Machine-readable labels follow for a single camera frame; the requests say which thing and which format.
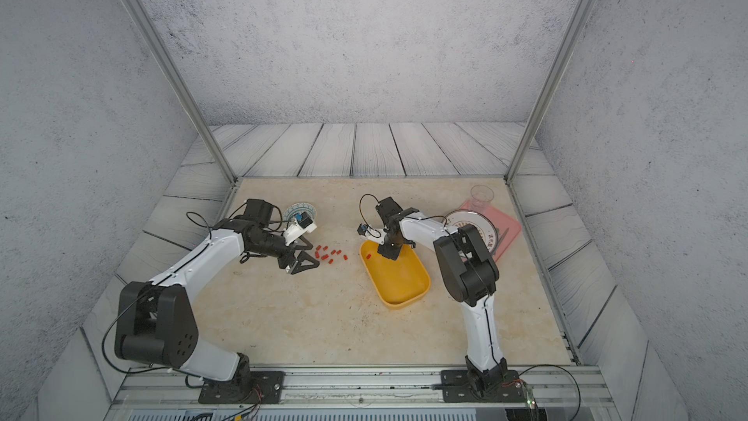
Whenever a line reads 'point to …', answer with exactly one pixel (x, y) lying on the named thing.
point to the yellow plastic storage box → (398, 281)
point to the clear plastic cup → (480, 196)
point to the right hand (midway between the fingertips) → (389, 246)
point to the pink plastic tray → (507, 226)
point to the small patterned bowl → (297, 209)
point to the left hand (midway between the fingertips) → (315, 253)
